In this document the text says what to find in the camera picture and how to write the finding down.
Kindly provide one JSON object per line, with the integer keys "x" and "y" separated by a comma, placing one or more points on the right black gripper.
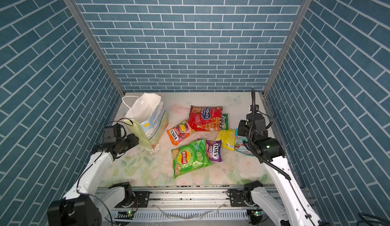
{"x": 242, "y": 125}

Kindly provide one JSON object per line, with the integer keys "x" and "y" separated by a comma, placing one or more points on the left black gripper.
{"x": 132, "y": 140}

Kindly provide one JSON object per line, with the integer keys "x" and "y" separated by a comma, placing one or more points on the yellow snack packet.
{"x": 227, "y": 138}

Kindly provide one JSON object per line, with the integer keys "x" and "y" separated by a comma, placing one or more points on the teal Fox's candy packet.
{"x": 240, "y": 142}

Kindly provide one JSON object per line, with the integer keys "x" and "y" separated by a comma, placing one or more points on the floral paper gift bag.
{"x": 146, "y": 118}

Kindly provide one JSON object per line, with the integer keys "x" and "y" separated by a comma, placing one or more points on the purple Fox's candy packet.
{"x": 213, "y": 150}

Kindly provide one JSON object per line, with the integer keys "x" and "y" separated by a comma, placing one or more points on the red snack packet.
{"x": 205, "y": 118}

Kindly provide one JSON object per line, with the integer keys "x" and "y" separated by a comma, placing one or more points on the orange Fox's candy packet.
{"x": 180, "y": 132}

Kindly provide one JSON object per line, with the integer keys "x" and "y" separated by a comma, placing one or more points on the bright green snack packet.
{"x": 190, "y": 157}

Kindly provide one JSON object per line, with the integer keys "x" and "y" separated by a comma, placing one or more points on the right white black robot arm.
{"x": 294, "y": 210}

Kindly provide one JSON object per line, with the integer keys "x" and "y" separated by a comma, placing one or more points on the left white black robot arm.
{"x": 81, "y": 206}

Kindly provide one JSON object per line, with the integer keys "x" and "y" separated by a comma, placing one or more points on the left controller board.
{"x": 123, "y": 218}

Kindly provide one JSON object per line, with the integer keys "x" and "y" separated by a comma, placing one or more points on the controller board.
{"x": 123, "y": 218}
{"x": 255, "y": 217}

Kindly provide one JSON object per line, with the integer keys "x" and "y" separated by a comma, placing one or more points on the right controller board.
{"x": 255, "y": 217}

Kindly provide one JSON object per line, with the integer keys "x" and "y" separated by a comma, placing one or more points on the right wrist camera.
{"x": 257, "y": 119}

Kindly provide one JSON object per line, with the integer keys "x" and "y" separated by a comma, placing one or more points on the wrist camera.
{"x": 257, "y": 119}
{"x": 114, "y": 134}

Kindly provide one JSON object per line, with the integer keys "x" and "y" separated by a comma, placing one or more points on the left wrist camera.
{"x": 114, "y": 134}

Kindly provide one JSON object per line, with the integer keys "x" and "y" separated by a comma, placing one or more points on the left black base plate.
{"x": 141, "y": 199}

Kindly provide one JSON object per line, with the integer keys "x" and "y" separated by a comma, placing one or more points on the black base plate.
{"x": 141, "y": 199}
{"x": 239, "y": 198}

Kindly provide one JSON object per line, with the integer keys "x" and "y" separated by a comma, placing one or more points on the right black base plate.
{"x": 239, "y": 198}

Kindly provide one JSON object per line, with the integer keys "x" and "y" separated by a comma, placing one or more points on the aluminium mounting rail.
{"x": 178, "y": 204}

